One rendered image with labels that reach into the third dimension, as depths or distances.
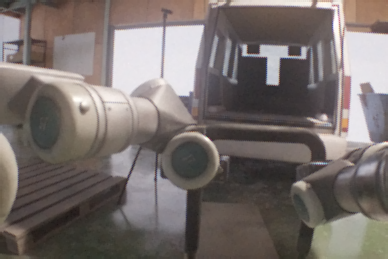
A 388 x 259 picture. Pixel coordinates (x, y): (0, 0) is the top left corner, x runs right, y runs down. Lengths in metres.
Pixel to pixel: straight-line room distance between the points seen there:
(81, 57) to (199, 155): 5.58
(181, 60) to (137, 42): 1.36
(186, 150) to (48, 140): 0.19
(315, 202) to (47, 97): 0.37
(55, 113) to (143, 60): 6.82
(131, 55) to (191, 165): 6.94
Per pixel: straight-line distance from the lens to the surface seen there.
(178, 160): 0.36
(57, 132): 0.25
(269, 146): 2.34
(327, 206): 0.42
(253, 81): 4.31
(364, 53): 6.60
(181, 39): 6.72
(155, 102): 0.37
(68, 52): 6.15
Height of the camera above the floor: 0.83
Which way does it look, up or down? 8 degrees down
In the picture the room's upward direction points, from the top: 3 degrees clockwise
